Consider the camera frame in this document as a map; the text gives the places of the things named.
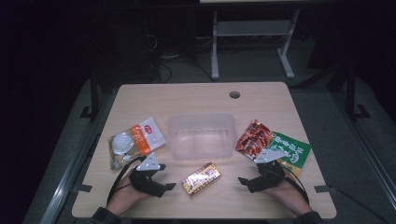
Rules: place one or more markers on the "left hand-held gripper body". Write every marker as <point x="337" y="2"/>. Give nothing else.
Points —
<point x="146" y="182"/>

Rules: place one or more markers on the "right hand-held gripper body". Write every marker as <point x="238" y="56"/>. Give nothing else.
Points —
<point x="269" y="179"/>

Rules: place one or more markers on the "green snack packet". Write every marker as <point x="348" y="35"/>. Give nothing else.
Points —
<point x="292" y="149"/>

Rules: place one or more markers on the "clear plastic container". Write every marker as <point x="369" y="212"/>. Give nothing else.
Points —
<point x="201" y="137"/>

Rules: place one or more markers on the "person's left hand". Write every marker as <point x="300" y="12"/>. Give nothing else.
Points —
<point x="126" y="196"/>

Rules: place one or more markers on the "person's right hand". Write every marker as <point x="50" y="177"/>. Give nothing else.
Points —
<point x="289" y="194"/>

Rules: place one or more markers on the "red snack packet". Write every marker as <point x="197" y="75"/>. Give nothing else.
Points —
<point x="253" y="140"/>

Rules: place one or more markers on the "gold and brown snack packet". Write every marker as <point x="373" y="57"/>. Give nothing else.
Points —
<point x="201" y="179"/>

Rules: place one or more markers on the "orange and white snack packet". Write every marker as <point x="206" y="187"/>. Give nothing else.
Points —
<point x="140" y="141"/>

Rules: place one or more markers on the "black metal stand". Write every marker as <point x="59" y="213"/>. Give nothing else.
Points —
<point x="351" y="93"/>
<point x="94" y="99"/>

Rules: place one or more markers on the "white metal stand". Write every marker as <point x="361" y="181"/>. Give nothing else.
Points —
<point x="253" y="28"/>

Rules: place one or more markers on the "grey table bracket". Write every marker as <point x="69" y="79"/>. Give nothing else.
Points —
<point x="83" y="188"/>
<point x="321" y="188"/>

